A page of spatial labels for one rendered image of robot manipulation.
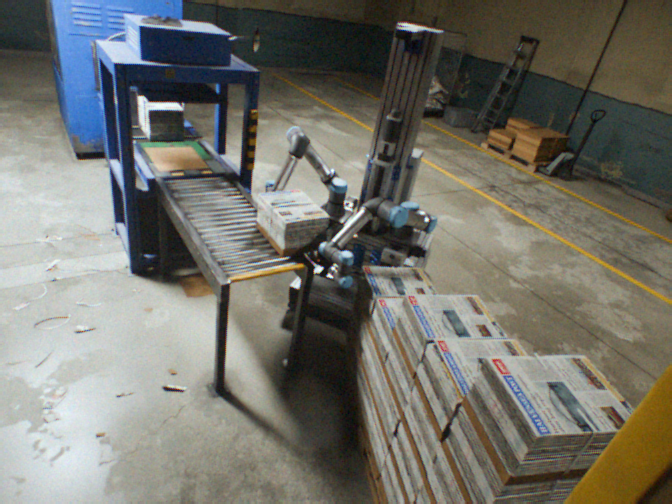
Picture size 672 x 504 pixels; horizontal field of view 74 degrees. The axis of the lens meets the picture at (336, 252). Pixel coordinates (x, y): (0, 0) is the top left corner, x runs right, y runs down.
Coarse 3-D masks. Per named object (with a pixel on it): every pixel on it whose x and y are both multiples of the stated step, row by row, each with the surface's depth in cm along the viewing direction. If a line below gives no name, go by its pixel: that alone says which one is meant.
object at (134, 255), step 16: (112, 64) 272; (128, 80) 277; (128, 96) 281; (128, 112) 286; (128, 128) 292; (128, 144) 296; (128, 160) 302; (128, 176) 307; (128, 192) 313; (128, 208) 319; (128, 224) 325; (128, 240) 332; (128, 256) 345
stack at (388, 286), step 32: (384, 288) 241; (416, 288) 246; (352, 320) 272; (384, 320) 220; (352, 352) 272; (384, 352) 219; (352, 384) 269; (384, 384) 217; (352, 416) 266; (384, 416) 216; (416, 416) 183; (384, 448) 215; (416, 448) 181; (384, 480) 213; (416, 480) 180
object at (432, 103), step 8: (456, 32) 868; (448, 40) 870; (456, 40) 911; (448, 56) 888; (440, 72) 901; (448, 72) 912; (456, 72) 922; (432, 80) 917; (432, 88) 919; (440, 88) 928; (432, 96) 925; (440, 96) 937; (432, 104) 946; (440, 104) 963; (440, 112) 963
